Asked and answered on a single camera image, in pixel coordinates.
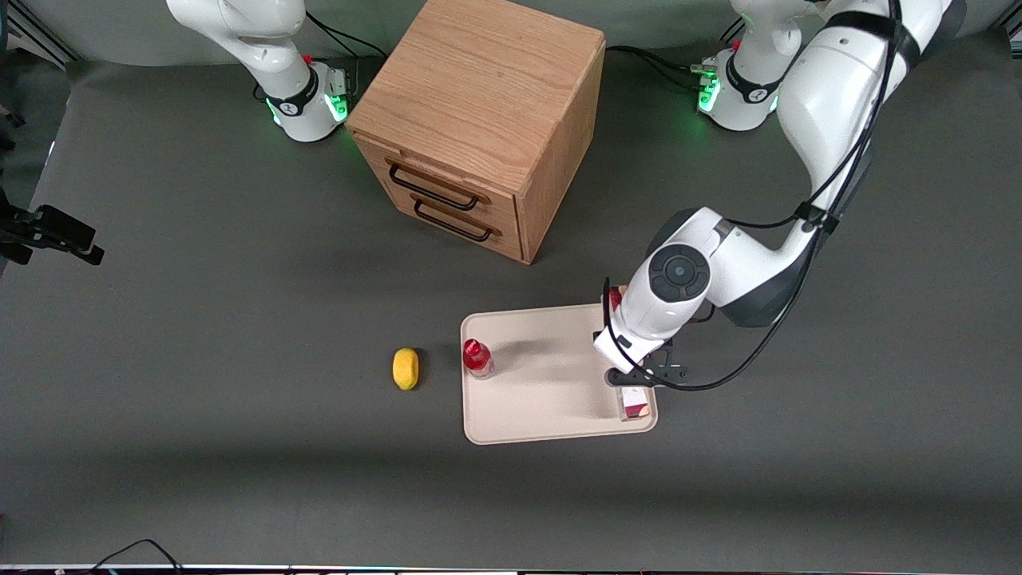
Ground yellow lemon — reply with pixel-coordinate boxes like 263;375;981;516
392;347;420;391

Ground small red-capped bottle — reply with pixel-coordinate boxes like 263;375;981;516
462;338;494;380

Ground thin black table-edge cable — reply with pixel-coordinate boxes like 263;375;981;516
89;539;186;575

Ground black drawer handle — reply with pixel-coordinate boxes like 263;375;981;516
389;164;480;212
413;200;492;243

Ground black right base cable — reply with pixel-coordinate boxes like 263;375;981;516
303;10;390;93

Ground black base cable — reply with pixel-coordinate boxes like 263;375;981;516
605;44;715;93
303;10;390;93

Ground red cookie box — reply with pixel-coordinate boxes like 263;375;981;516
608;287;652;422

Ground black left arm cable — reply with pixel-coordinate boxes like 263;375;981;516
603;0;907;392

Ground dark metal frame rail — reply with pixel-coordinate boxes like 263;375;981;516
0;0;81;69

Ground beige plastic tray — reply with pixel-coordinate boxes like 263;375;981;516
460;301;659;446

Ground wooden drawer cabinet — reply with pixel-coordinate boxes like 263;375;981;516
345;0;606;266

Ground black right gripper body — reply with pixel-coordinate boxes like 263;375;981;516
0;188;37;266

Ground black left base cable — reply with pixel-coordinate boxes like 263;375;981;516
605;44;715;93

